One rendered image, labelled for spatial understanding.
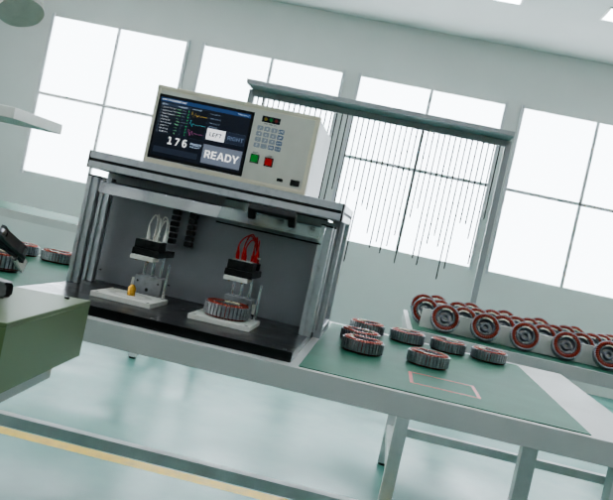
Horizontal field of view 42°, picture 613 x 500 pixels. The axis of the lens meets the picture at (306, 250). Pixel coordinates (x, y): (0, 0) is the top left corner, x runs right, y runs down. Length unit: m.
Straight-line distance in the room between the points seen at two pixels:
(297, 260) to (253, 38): 6.65
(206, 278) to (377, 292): 6.17
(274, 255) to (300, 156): 0.30
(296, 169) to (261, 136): 0.12
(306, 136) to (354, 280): 6.31
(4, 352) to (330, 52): 7.66
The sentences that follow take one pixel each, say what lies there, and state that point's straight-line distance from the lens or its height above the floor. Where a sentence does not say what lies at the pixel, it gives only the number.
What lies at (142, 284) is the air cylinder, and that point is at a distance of 2.11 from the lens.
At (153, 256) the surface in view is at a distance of 2.02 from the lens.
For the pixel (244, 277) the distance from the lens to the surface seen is 1.97.
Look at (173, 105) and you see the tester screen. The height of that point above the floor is 1.27.
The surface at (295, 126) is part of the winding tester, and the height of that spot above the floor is 1.28.
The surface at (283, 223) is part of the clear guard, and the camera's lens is 1.78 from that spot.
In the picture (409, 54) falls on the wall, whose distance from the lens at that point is 8.53.
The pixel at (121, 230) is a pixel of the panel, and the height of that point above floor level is 0.92.
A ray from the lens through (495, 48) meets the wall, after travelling 8.60.
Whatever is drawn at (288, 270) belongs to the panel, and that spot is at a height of 0.91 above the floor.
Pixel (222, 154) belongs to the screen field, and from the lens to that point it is 2.08.
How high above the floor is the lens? 1.04
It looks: 2 degrees down
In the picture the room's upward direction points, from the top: 12 degrees clockwise
